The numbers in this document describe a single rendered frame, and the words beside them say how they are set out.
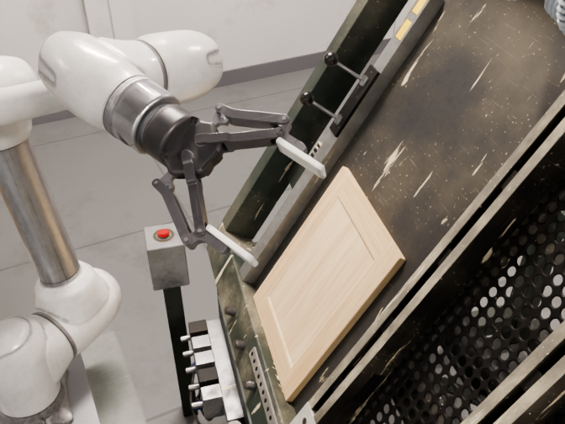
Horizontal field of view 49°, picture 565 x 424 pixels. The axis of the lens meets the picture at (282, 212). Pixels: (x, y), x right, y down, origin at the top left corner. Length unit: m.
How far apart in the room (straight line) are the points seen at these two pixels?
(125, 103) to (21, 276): 2.70
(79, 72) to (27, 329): 0.84
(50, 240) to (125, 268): 1.81
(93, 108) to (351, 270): 0.83
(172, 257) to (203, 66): 1.12
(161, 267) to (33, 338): 0.60
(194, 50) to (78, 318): 0.87
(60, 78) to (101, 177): 3.20
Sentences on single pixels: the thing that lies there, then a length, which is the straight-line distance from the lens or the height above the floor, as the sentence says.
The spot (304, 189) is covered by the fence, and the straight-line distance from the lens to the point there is 1.71.
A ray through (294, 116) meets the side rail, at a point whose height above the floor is 1.29.
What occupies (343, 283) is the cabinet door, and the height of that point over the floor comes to 1.16.
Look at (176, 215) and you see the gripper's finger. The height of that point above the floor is 1.74.
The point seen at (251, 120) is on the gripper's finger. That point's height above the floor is 1.81.
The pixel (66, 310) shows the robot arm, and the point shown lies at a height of 1.08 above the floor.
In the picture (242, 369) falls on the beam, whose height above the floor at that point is 0.83.
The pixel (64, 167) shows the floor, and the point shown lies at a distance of 4.22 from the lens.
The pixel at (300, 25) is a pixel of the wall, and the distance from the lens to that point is 5.15.
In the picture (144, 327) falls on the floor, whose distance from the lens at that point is 3.02.
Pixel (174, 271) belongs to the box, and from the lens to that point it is 2.04.
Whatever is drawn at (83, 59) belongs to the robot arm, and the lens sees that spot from 0.86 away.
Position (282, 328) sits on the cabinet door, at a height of 0.95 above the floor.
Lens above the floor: 2.19
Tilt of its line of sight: 37 degrees down
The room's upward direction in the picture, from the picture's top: straight up
